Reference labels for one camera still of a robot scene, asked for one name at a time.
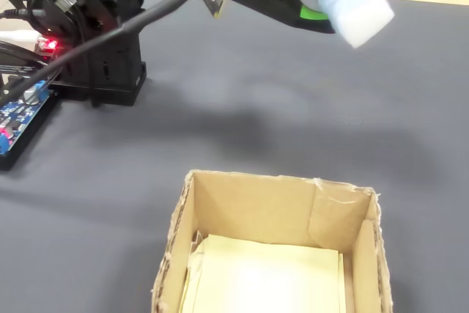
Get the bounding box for white foam block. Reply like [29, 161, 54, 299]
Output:
[314, 0, 396, 49]

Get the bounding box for open cardboard box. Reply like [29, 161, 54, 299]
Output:
[149, 169, 395, 313]

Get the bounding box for grey textured table mat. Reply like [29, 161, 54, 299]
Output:
[0, 0, 469, 313]

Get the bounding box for small board with red LED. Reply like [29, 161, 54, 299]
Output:
[34, 36, 62, 59]

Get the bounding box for pale yellow paper sheets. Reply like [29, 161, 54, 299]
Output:
[179, 232, 347, 313]

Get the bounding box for blue controller circuit board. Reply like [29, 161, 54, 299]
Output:
[0, 78, 52, 156]

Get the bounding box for black controller board tray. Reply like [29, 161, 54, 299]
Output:
[0, 87, 59, 172]

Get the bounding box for thick black camera cable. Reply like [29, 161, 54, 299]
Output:
[0, 0, 215, 107]

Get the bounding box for white USB cable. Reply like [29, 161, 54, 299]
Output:
[0, 29, 40, 42]

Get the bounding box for black power plug cable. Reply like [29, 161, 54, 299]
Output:
[0, 7, 45, 21]

